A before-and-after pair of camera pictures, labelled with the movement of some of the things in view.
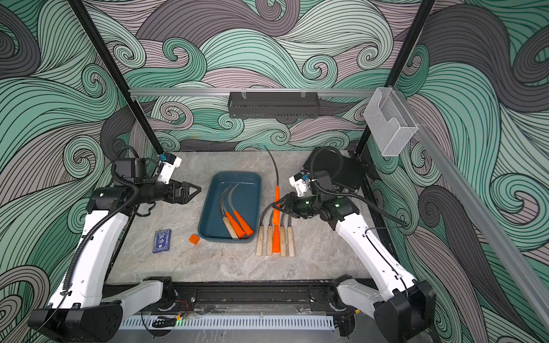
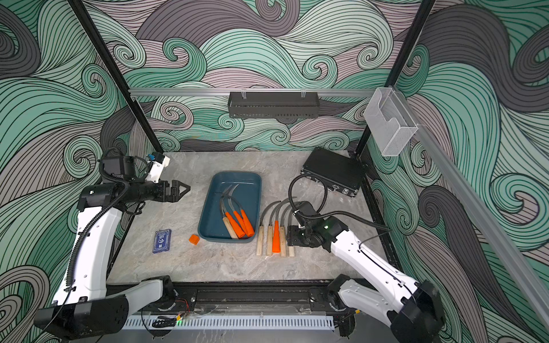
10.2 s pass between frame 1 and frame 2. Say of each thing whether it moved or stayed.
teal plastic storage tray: stayed
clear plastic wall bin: stayed
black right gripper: moved
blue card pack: stayed
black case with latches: stayed
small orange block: stayed
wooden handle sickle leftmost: stayed
